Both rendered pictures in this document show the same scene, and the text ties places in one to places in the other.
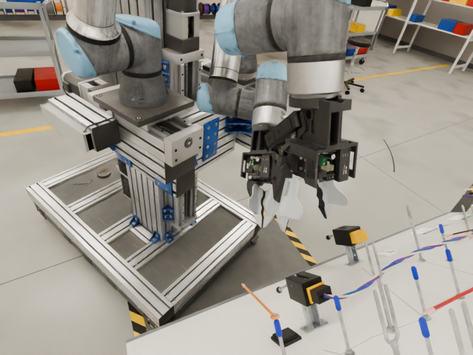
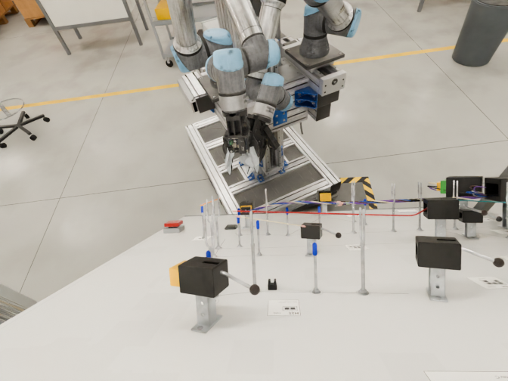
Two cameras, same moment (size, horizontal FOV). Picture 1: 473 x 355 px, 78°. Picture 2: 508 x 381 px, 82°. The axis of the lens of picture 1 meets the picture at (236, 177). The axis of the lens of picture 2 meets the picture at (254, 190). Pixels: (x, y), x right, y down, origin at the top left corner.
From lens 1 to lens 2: 66 cm
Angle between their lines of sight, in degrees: 30
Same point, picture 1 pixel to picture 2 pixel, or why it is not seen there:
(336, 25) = (227, 82)
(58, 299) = (191, 201)
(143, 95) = not seen: hidden behind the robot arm
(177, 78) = not seen: hidden behind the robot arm
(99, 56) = (189, 62)
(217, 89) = (249, 85)
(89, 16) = (181, 41)
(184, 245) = (271, 187)
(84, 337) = not seen: hidden behind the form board
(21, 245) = (179, 164)
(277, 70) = (270, 79)
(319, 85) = (224, 107)
